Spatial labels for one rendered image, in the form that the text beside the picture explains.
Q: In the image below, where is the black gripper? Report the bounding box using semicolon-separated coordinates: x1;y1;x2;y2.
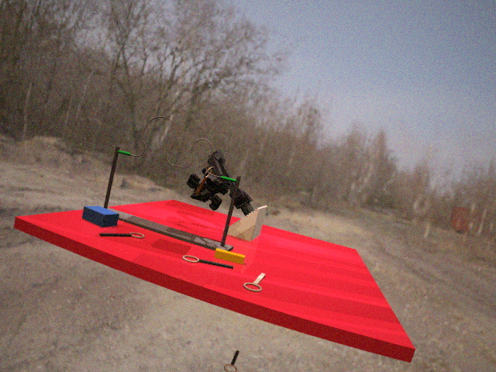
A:
188;174;222;211

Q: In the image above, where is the grey loop with beige handle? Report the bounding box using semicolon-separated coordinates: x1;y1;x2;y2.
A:
243;273;266;291

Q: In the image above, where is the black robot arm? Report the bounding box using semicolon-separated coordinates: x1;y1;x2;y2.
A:
201;150;254;216

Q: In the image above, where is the blue block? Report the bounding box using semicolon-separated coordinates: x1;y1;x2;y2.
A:
82;206;119;227

